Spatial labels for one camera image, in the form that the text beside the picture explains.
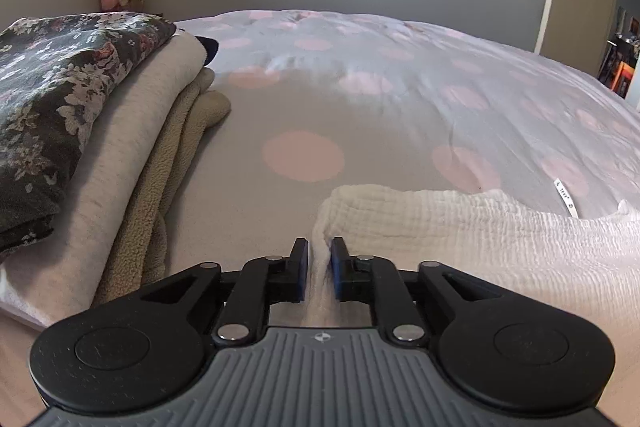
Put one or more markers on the pink dotted grey bedsheet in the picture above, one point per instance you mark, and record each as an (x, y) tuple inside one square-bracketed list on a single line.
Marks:
[(324, 100)]

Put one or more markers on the white crinkle muslin garment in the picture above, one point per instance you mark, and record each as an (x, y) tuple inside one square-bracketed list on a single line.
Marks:
[(586, 266)]

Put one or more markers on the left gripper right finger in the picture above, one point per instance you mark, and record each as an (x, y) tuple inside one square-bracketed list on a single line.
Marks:
[(388, 292)]

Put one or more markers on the dark floral folded garment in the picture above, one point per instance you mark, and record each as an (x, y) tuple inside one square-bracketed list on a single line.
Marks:
[(57, 73)]

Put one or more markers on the folded white sweater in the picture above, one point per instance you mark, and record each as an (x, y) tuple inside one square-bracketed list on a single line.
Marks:
[(44, 282)]

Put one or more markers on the folded beige knit sweater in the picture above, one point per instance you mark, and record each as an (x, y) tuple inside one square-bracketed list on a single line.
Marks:
[(138, 255)]

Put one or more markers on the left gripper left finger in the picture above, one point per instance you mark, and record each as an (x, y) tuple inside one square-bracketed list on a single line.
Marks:
[(249, 294)]

